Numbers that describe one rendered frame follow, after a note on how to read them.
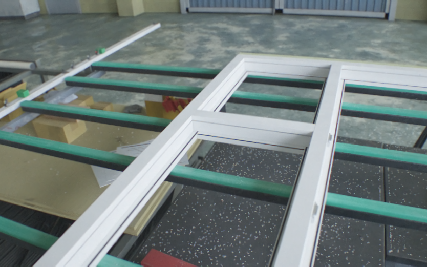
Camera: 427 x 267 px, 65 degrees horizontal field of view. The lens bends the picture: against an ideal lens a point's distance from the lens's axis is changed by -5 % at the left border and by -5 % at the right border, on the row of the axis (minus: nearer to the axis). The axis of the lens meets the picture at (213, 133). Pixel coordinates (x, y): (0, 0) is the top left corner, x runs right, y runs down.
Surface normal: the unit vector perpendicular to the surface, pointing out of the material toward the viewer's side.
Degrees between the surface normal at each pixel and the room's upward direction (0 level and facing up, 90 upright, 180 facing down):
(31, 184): 0
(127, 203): 90
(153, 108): 90
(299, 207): 0
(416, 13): 90
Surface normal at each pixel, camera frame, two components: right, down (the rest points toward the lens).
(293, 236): -0.07, -0.86
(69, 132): 0.92, 0.14
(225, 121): -0.36, 0.50
